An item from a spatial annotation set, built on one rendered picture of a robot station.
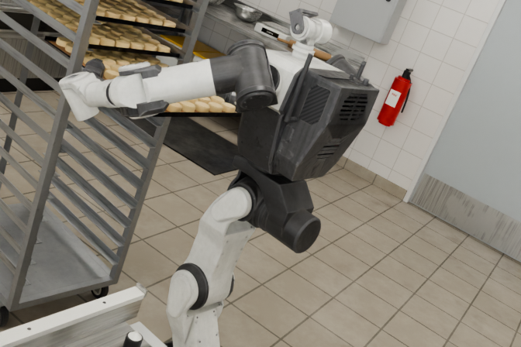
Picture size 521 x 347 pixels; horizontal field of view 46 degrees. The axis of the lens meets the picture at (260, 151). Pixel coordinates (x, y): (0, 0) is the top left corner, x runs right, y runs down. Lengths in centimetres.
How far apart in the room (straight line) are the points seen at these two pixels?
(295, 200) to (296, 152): 17
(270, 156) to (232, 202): 20
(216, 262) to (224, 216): 17
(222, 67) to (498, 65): 389
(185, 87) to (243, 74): 14
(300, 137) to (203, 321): 73
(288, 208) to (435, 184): 376
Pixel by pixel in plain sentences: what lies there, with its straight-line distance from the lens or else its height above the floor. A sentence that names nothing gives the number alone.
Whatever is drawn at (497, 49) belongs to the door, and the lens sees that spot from 517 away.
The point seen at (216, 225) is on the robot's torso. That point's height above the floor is 84.
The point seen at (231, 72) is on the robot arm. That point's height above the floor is 132.
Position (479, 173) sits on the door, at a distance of 525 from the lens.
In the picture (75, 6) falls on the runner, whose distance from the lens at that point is 206.
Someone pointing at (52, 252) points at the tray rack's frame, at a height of 15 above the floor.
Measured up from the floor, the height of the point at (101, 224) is 32.
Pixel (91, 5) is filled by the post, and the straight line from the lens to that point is 195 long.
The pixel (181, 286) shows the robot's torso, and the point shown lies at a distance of 190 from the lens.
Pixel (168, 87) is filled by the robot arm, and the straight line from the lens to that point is 146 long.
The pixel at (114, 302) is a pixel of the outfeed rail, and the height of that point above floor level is 90.
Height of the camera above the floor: 164
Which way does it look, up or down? 19 degrees down
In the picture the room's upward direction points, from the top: 21 degrees clockwise
